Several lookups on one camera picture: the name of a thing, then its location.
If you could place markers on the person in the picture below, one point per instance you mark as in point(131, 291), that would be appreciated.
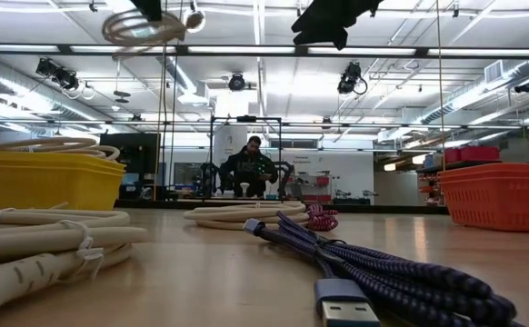
point(246, 170)

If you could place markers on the white ceiling unit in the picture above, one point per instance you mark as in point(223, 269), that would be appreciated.
point(194, 97)

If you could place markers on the black ceiling disc fixture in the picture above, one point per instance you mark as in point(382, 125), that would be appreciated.
point(121, 94)

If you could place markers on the black overhead light beam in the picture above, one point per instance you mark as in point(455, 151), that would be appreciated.
point(301, 50)

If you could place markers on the red storage bins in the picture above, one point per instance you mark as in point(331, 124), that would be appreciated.
point(473, 153)

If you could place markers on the red background boxes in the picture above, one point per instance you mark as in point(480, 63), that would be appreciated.
point(322, 181)

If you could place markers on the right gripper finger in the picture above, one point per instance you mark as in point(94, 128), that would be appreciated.
point(323, 37)
point(332, 13)

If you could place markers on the silver spiral ceiling duct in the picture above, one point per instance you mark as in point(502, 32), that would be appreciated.
point(178, 72)

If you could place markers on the small white knob stand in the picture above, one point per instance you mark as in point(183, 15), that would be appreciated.
point(244, 185)

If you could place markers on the orange plastic basket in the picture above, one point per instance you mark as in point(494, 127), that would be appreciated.
point(501, 200)

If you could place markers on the background storage shelf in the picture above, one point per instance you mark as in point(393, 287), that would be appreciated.
point(432, 169)

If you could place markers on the yellow plastic basket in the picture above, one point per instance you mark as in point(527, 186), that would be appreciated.
point(42, 181)

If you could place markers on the black background robot arm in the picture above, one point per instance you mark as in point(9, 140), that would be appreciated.
point(207, 179)
point(286, 175)

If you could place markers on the black monitor screen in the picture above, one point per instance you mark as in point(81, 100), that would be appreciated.
point(128, 154)

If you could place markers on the white zip tie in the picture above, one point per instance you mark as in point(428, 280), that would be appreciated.
point(85, 252)

